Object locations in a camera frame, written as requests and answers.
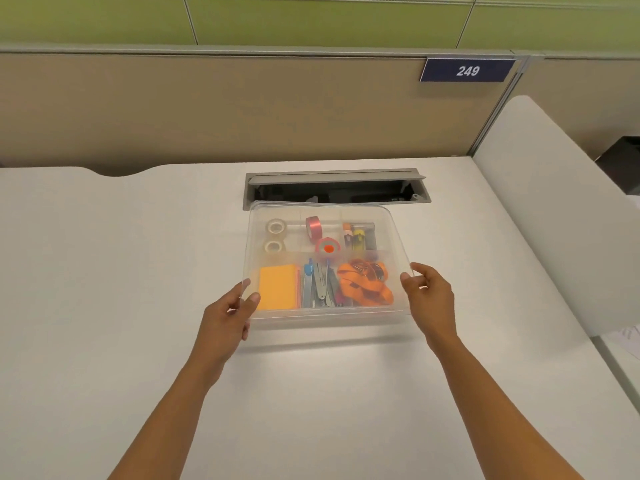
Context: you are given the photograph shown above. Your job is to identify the person's right hand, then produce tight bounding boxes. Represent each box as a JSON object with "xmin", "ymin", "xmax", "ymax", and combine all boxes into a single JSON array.
[{"xmin": 400, "ymin": 263, "xmax": 459, "ymax": 349}]

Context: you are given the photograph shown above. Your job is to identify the person's left hand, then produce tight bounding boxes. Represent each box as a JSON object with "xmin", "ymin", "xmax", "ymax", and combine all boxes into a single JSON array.
[{"xmin": 191, "ymin": 280, "xmax": 262, "ymax": 379}]

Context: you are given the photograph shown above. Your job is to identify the clear plastic organizer box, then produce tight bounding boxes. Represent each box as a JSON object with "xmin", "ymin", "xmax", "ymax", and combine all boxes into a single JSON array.
[{"xmin": 243, "ymin": 200, "xmax": 416, "ymax": 332}]

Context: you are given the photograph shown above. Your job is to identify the person's right forearm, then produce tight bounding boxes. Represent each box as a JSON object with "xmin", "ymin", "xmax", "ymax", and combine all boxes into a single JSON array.
[{"xmin": 426, "ymin": 334, "xmax": 586, "ymax": 480}]

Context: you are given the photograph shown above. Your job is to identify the person's left forearm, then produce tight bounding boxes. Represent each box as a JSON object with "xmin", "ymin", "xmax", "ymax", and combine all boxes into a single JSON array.
[{"xmin": 106, "ymin": 359, "xmax": 237, "ymax": 480}]

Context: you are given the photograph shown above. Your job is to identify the orange sticky note pad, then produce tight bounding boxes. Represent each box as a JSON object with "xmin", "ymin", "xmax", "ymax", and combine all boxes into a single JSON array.
[{"xmin": 258, "ymin": 265, "xmax": 300, "ymax": 312}]

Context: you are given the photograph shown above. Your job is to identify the white desk divider panel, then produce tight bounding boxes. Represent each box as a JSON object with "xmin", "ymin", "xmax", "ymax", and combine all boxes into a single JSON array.
[{"xmin": 472, "ymin": 95, "xmax": 640, "ymax": 339}]

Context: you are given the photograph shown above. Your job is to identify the blue number sign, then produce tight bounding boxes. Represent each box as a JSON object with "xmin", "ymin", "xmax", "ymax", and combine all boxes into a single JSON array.
[{"xmin": 419, "ymin": 57, "xmax": 516, "ymax": 83}]

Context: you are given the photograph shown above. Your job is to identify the white paper sheets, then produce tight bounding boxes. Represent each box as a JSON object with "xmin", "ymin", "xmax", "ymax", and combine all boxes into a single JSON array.
[{"xmin": 617, "ymin": 324, "xmax": 640, "ymax": 359}]

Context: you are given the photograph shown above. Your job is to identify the black object behind divider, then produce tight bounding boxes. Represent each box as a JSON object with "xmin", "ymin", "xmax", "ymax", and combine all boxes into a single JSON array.
[{"xmin": 594, "ymin": 136, "xmax": 640, "ymax": 196}]

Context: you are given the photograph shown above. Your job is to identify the beige side cubicle partition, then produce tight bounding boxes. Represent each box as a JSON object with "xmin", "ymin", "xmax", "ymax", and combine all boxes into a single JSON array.
[{"xmin": 515, "ymin": 54, "xmax": 640, "ymax": 161}]

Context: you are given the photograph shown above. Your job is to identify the orange lanyard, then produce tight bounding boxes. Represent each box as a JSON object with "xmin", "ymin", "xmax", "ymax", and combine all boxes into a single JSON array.
[{"xmin": 335, "ymin": 261, "xmax": 395, "ymax": 307}]

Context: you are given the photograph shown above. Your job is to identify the grey desk cable tray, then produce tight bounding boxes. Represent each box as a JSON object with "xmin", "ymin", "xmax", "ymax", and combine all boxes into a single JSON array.
[{"xmin": 243, "ymin": 168, "xmax": 432, "ymax": 212}]

